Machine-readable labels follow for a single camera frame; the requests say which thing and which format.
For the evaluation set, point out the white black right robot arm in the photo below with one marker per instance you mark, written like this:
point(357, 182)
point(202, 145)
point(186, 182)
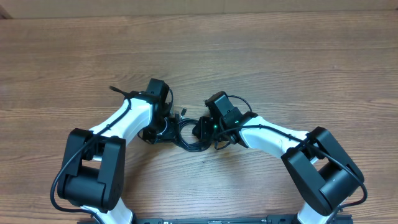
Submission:
point(324, 174)

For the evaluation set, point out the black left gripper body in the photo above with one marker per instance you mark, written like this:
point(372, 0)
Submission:
point(160, 130)

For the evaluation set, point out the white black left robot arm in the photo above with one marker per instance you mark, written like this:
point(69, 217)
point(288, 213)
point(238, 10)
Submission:
point(91, 178)

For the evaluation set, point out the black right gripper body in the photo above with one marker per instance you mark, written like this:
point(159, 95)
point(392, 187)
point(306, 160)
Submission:
point(212, 131)

